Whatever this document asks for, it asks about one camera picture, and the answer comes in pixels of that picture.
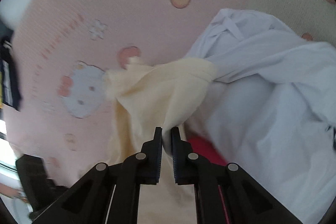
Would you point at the navy garment with white stripes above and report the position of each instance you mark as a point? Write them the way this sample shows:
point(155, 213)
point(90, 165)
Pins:
point(9, 77)

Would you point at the white shirt with navy trim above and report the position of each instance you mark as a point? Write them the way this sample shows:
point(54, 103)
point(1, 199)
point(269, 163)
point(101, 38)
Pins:
point(262, 95)

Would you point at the pink and cream shirt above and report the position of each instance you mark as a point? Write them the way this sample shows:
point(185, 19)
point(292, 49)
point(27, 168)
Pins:
point(157, 92)

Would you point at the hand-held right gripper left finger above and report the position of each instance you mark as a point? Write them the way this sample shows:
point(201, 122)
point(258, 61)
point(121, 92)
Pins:
point(157, 155)

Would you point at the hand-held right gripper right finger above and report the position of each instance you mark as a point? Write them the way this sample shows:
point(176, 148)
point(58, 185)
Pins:
point(176, 155)

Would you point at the sofa with cat print cover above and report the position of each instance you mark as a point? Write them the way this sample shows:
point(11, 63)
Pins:
point(118, 16)

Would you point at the black cloth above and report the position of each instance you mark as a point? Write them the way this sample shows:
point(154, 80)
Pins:
point(34, 176)

